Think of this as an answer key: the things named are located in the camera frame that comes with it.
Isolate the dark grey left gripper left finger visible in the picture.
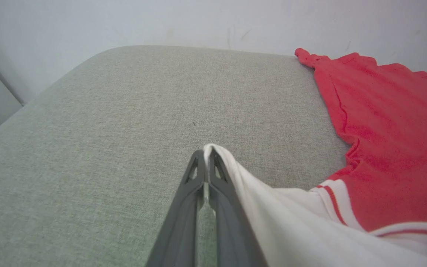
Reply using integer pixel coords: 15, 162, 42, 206
145, 149, 206, 267

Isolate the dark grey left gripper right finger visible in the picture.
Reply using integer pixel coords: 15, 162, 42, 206
208, 149, 268, 267

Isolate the red white basketball jersey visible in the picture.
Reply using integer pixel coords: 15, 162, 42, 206
202, 47, 427, 267

